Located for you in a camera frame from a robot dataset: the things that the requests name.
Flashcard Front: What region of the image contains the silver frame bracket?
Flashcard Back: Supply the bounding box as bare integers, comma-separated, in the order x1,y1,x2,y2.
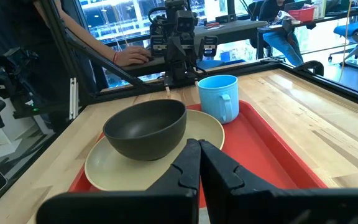
69,77,80,121

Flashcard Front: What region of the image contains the red plastic basket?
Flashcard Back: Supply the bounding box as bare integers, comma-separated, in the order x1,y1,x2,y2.
287,6,316,22

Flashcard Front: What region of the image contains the beige round plate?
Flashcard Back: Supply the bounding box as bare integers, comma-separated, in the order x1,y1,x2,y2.
84,109,226,192

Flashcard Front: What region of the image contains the grey desk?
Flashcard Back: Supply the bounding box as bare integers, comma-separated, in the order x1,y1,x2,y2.
116,19,269,77

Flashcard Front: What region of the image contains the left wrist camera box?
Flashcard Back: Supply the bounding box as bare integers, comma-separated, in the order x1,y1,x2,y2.
175,9,199,34

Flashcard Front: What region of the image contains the person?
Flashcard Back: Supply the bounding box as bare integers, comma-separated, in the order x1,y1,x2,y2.
257,0,305,68

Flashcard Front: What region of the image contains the dark grey bowl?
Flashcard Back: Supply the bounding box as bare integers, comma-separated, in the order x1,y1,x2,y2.
103,98,188,162

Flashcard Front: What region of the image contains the red plastic tray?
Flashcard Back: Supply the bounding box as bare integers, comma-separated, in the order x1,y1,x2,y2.
68,99,328,209

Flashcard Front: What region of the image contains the blue office chair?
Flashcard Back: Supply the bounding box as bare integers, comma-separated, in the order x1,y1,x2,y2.
327,21,358,63

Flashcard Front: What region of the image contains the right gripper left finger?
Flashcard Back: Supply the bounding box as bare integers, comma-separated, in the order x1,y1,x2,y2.
147,138,202,195

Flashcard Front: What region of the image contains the person's hand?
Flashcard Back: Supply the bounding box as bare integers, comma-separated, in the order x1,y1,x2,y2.
114,45,152,68

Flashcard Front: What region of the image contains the light blue mug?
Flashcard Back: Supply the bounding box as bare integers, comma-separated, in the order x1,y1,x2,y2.
197,74,240,125

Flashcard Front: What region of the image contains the yellow cable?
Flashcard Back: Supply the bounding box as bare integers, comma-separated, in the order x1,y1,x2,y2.
338,0,354,82

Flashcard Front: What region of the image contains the person's forearm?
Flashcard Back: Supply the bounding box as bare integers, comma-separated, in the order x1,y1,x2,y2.
31,0,121,63

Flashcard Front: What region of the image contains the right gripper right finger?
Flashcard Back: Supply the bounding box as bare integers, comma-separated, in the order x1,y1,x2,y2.
199,139,280,224

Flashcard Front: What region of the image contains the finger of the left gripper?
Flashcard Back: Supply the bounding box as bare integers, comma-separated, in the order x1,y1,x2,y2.
166,36,178,62
177,36,188,62

